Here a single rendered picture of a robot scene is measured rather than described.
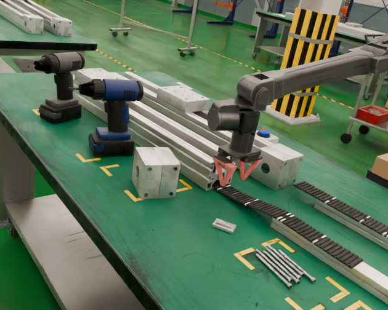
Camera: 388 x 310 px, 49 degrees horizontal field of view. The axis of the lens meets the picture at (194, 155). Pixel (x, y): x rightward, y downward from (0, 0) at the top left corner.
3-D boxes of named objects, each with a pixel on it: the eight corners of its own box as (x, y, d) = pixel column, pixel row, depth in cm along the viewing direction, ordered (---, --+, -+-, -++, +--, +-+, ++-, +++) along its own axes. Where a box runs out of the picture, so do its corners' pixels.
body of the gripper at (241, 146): (216, 152, 107) (222, 125, 104) (242, 146, 114) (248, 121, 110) (234, 163, 103) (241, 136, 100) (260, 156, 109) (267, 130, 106)
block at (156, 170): (183, 197, 107) (189, 164, 103) (140, 199, 103) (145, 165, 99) (172, 178, 116) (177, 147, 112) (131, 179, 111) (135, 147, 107)
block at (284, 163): (300, 181, 127) (308, 153, 123) (274, 190, 119) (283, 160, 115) (276, 169, 133) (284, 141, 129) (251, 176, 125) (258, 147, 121)
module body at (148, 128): (230, 183, 119) (236, 156, 115) (205, 190, 112) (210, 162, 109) (88, 93, 170) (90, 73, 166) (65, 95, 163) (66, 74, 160)
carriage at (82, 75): (122, 98, 153) (124, 80, 150) (95, 101, 146) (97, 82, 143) (100, 85, 163) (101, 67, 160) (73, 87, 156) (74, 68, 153)
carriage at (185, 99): (207, 117, 150) (210, 99, 147) (183, 120, 142) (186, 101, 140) (178, 102, 160) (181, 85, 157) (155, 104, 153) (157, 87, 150)
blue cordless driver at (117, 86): (137, 156, 124) (146, 85, 116) (68, 158, 116) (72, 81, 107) (130, 145, 131) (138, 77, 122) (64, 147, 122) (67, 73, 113)
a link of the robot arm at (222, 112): (272, 89, 97) (252, 78, 104) (230, 87, 92) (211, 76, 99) (260, 136, 102) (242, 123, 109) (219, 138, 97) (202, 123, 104)
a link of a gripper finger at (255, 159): (220, 177, 113) (227, 146, 109) (238, 172, 118) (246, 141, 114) (239, 189, 109) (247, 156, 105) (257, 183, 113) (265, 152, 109)
